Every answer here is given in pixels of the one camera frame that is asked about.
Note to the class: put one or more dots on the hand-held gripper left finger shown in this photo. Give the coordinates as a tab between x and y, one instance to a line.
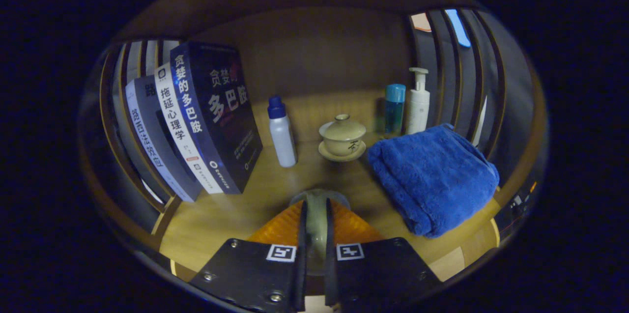
300	278

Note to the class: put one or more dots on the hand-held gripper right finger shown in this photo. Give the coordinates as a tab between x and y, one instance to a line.
330	278

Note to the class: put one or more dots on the wooden countertop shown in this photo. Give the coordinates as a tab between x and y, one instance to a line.
236	214

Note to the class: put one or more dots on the wooden cabinet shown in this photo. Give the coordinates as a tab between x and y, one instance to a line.
319	52

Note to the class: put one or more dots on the white bottle with blue cap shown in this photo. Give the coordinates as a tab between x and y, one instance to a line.
283	138

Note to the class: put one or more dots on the folded blue towel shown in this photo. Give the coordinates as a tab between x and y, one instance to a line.
432	180

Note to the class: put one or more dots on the beige lidded tea cup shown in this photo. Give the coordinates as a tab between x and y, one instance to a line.
342	136

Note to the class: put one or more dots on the teal bottle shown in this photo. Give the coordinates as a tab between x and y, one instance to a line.
394	109

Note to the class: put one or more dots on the dark navy book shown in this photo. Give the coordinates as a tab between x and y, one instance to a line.
221	106

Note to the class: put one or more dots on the white pump bottle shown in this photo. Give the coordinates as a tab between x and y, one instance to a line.
417	109

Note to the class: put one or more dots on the white book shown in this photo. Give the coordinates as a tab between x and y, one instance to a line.
182	126

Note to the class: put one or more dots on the light blue-grey book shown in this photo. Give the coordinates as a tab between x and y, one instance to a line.
147	126

